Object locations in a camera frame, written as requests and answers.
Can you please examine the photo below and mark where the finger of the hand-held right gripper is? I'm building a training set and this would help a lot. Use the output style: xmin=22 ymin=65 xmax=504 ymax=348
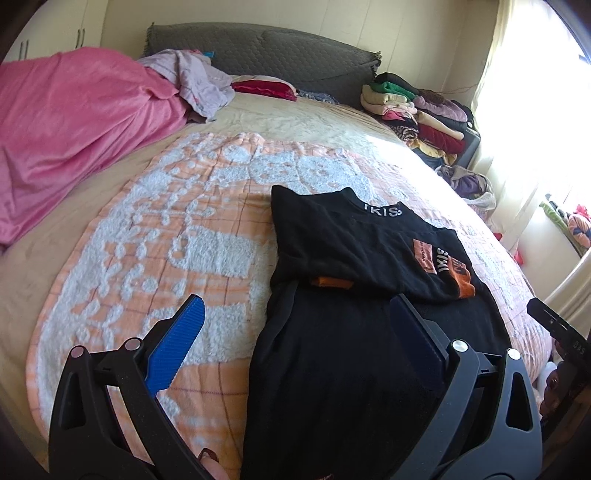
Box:
xmin=526 ymin=298 xmax=589 ymax=345

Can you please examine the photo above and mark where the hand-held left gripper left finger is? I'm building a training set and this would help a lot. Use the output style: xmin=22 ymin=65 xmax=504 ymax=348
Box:
xmin=47 ymin=295 xmax=218 ymax=480

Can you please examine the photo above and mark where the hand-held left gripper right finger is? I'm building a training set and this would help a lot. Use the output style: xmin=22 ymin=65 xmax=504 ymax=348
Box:
xmin=389 ymin=294 xmax=544 ymax=480

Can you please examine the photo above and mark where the black long-sleeve shirt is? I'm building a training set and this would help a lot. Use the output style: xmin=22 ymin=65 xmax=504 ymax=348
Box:
xmin=240 ymin=185 xmax=513 ymax=480

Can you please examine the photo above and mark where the bag of clothes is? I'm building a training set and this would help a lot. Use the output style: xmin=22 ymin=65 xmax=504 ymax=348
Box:
xmin=436 ymin=165 xmax=497 ymax=213

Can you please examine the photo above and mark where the pile of folded clothes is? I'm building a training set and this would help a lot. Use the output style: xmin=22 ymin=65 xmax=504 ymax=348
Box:
xmin=360 ymin=71 xmax=476 ymax=169

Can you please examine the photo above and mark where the person's right hand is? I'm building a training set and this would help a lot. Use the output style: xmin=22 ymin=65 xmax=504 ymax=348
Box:
xmin=539 ymin=374 xmax=561 ymax=422

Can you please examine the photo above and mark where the person's left hand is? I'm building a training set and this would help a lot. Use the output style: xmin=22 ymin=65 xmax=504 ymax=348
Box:
xmin=198 ymin=448 xmax=229 ymax=480

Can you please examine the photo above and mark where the orange and white tufted blanket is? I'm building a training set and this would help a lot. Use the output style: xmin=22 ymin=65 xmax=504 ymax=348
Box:
xmin=25 ymin=131 xmax=555 ymax=480

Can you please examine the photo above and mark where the green cloth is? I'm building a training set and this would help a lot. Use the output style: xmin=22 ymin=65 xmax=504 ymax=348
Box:
xmin=540 ymin=198 xmax=583 ymax=256

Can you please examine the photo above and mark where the dark nightstand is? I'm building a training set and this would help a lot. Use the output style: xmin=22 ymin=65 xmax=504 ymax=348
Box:
xmin=455 ymin=127 xmax=481 ymax=169

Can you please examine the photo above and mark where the cream curtain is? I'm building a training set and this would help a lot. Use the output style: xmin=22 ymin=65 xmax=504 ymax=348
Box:
xmin=462 ymin=0 xmax=591 ymax=324

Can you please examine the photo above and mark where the pink duvet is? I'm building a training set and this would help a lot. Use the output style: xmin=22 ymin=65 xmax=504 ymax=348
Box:
xmin=0 ymin=46 xmax=195 ymax=247

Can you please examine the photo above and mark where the dark patterned pillow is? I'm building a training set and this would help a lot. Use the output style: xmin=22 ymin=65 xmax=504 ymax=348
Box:
xmin=298 ymin=90 xmax=340 ymax=105

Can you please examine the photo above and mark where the lilac crumpled garment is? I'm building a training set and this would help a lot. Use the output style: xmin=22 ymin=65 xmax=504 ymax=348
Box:
xmin=139 ymin=48 xmax=236 ymax=121

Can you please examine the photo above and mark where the red folded cloth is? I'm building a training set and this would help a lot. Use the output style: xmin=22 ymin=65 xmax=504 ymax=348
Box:
xmin=231 ymin=79 xmax=298 ymax=101

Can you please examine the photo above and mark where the grey quilted headboard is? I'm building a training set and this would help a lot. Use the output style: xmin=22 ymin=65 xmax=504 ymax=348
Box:
xmin=145 ymin=23 xmax=383 ymax=109

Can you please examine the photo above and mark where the cream wardrobe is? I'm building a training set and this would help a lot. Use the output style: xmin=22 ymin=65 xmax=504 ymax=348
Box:
xmin=0 ymin=0 xmax=109 ymax=63

